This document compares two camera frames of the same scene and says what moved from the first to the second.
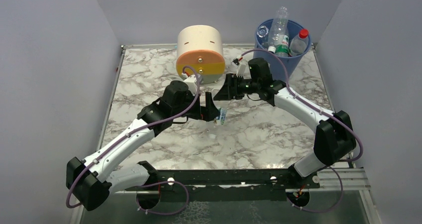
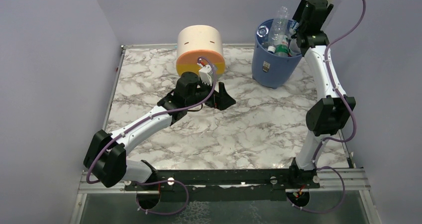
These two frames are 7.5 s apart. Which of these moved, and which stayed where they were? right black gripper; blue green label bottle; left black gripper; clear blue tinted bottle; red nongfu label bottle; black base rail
Moved: left black gripper; blue green label bottle; right black gripper
Stayed: red nongfu label bottle; black base rail; clear blue tinted bottle
